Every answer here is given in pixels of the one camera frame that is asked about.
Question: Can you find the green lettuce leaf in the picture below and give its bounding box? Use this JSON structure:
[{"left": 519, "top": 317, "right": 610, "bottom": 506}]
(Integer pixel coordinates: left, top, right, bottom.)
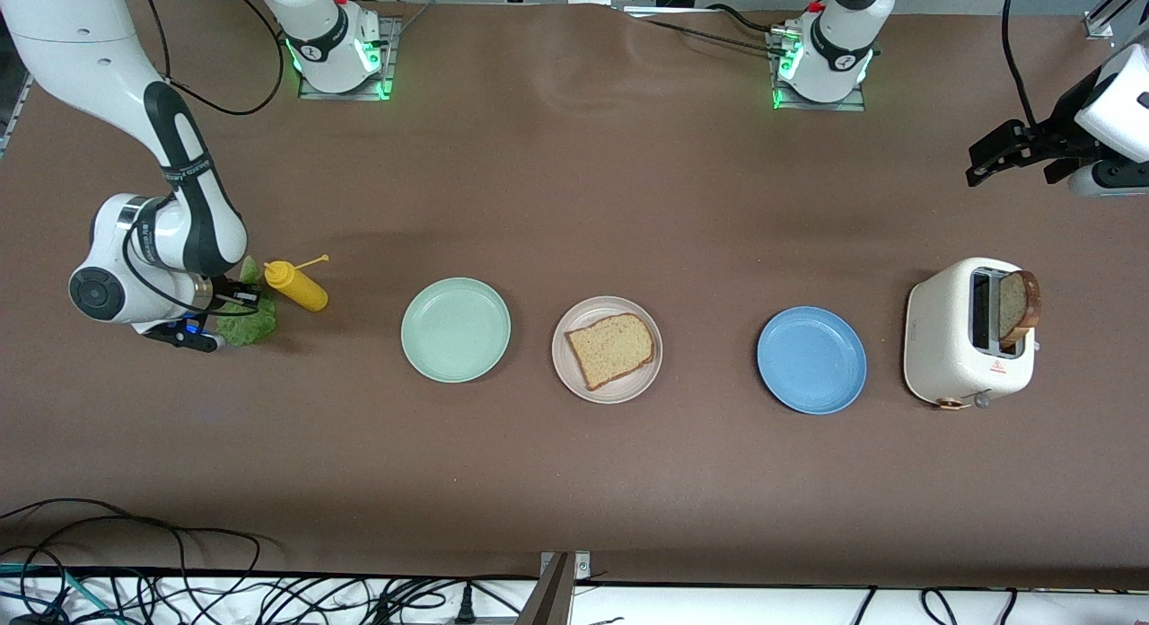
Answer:
[{"left": 215, "top": 256, "right": 279, "bottom": 347}]

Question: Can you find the yellow squeeze bottle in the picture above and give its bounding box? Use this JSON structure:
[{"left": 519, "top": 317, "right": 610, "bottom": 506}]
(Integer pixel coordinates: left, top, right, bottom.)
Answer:
[{"left": 263, "top": 254, "right": 330, "bottom": 313}]

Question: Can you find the brown bread slice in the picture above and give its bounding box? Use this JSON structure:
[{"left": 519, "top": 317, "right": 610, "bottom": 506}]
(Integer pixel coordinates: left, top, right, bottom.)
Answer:
[
  {"left": 997, "top": 270, "right": 1043, "bottom": 348},
  {"left": 564, "top": 312, "right": 656, "bottom": 392}
]

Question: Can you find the mint green plate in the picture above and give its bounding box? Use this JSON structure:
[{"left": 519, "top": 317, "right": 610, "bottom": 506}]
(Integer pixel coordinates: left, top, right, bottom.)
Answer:
[{"left": 400, "top": 277, "right": 513, "bottom": 384}]

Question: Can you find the blue plate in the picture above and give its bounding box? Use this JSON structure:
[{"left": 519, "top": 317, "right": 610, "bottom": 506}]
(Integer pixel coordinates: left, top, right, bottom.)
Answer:
[{"left": 756, "top": 305, "right": 869, "bottom": 416}]

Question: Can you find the beige plate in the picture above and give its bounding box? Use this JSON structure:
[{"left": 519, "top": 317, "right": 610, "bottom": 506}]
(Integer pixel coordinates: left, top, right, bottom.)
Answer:
[{"left": 551, "top": 295, "right": 664, "bottom": 405}]

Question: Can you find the white speckled toaster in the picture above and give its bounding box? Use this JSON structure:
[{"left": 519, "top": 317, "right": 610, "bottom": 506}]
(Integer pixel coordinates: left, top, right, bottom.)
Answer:
[{"left": 903, "top": 257, "right": 1042, "bottom": 412}]

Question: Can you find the aluminium profile bar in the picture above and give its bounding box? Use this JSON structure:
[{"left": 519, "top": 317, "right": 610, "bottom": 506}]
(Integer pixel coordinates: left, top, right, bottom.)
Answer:
[{"left": 516, "top": 553, "right": 575, "bottom": 625}]

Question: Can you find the aluminium frame corner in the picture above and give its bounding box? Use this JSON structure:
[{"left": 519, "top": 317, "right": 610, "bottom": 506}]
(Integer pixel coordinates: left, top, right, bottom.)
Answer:
[{"left": 1083, "top": 0, "right": 1149, "bottom": 40}]

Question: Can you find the black cable on table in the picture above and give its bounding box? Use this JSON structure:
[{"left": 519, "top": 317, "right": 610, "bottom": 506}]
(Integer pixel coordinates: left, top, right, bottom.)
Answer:
[{"left": 0, "top": 497, "right": 263, "bottom": 577}]

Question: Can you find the teal floor cable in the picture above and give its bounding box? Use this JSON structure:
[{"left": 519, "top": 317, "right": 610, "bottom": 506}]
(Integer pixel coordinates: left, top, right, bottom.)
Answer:
[{"left": 0, "top": 562, "right": 101, "bottom": 624}]

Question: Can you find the metal corner bracket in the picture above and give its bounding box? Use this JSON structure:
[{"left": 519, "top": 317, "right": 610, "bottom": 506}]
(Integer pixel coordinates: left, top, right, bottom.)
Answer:
[{"left": 541, "top": 550, "right": 592, "bottom": 579}]

